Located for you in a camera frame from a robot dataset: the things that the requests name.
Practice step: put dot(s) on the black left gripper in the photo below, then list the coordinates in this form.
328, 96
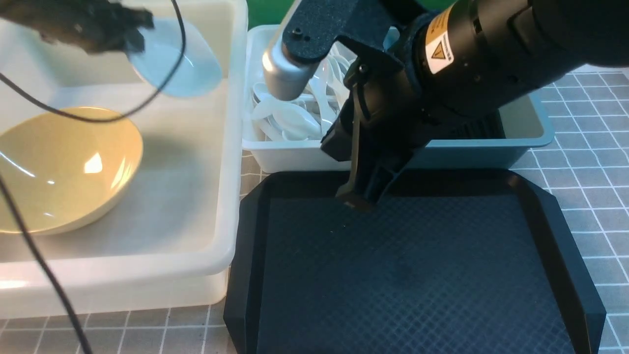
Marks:
96, 26

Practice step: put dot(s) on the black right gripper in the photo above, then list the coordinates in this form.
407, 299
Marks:
389, 115

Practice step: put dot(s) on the green cloth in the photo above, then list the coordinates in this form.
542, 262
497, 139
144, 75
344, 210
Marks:
272, 12

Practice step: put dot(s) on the black serving tray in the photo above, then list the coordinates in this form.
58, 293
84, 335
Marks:
449, 262

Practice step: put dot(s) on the white spoon bin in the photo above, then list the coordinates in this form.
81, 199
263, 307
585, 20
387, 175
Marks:
275, 156

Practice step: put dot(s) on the large white plastic tub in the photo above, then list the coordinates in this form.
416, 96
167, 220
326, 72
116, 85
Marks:
170, 240

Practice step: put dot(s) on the black chopsticks bundle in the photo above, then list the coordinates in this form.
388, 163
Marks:
489, 127

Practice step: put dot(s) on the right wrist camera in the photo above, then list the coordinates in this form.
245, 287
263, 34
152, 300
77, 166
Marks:
307, 34

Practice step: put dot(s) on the grey-blue chopstick bin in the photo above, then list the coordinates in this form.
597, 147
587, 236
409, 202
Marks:
526, 125

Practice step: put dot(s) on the small white sauce dish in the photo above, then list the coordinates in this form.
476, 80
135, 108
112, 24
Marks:
199, 71

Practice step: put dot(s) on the pile of white spoons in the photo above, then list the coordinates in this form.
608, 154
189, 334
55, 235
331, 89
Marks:
305, 118

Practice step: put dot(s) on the yellow noodle bowl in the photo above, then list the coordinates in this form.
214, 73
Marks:
64, 174

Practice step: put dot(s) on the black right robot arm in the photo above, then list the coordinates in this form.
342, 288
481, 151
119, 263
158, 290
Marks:
459, 66

